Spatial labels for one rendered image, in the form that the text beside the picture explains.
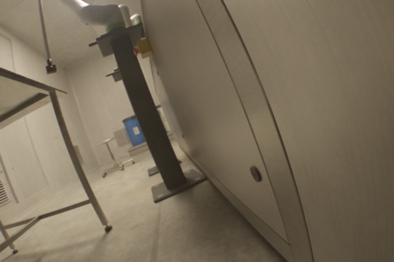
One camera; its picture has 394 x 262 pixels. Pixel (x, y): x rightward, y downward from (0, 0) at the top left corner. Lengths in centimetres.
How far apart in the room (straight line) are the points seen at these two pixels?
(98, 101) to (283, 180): 540
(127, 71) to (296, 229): 111
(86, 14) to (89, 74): 451
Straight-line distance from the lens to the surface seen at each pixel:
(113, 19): 134
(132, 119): 465
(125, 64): 122
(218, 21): 21
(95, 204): 102
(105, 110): 545
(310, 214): 20
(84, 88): 570
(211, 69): 27
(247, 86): 19
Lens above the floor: 35
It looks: 1 degrees down
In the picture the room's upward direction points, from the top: 22 degrees counter-clockwise
